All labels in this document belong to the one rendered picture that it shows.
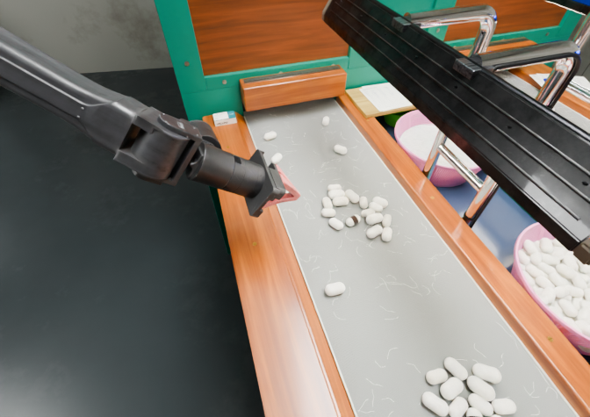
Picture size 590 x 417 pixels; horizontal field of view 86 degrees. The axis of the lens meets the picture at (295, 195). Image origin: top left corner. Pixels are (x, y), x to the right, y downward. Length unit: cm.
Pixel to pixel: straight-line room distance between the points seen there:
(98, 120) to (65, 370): 123
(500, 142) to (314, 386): 39
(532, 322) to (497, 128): 37
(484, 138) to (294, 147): 56
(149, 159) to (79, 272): 136
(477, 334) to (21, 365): 151
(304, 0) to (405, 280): 70
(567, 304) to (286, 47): 84
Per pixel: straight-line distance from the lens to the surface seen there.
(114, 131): 44
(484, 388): 59
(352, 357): 57
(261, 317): 56
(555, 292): 76
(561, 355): 67
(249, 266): 60
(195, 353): 138
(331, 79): 96
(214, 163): 45
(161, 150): 43
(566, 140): 38
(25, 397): 160
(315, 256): 64
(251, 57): 94
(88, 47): 333
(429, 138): 98
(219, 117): 93
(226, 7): 89
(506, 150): 39
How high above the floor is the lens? 128
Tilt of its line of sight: 47 degrees down
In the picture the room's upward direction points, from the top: straight up
